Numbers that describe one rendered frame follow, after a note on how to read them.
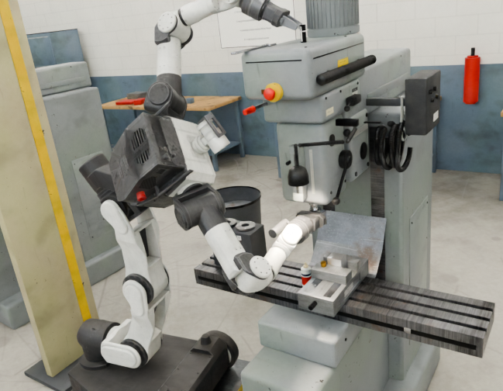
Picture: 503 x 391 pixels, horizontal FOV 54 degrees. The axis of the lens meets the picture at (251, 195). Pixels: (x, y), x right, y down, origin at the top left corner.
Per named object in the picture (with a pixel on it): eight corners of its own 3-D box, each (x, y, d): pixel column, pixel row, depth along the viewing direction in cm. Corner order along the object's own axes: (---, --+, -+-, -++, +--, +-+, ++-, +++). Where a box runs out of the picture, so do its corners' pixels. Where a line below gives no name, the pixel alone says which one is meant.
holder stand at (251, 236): (254, 273, 221) (249, 232, 214) (214, 264, 233) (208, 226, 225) (267, 261, 230) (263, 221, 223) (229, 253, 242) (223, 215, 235)
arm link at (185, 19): (215, 3, 186) (173, 22, 193) (201, -10, 176) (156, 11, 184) (220, 29, 183) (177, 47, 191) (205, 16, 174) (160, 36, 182)
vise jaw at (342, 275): (346, 285, 191) (346, 276, 189) (311, 277, 199) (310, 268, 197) (352, 278, 195) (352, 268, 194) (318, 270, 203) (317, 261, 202)
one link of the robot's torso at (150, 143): (108, 228, 169) (173, 176, 150) (87, 143, 181) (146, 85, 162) (173, 230, 191) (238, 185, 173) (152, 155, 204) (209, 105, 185)
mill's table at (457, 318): (481, 358, 167) (483, 339, 164) (195, 283, 234) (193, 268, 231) (494, 321, 185) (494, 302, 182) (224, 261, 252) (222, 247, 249)
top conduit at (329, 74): (325, 85, 155) (325, 74, 153) (314, 85, 157) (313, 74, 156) (377, 64, 189) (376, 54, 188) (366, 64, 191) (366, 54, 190)
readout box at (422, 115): (428, 136, 182) (430, 77, 174) (404, 135, 187) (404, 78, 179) (442, 122, 197) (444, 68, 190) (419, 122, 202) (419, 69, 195)
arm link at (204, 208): (199, 233, 157) (179, 198, 161) (195, 244, 164) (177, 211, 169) (230, 219, 162) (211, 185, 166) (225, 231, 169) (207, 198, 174)
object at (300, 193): (303, 202, 182) (298, 147, 175) (293, 200, 185) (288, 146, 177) (308, 198, 185) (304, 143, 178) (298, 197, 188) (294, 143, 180)
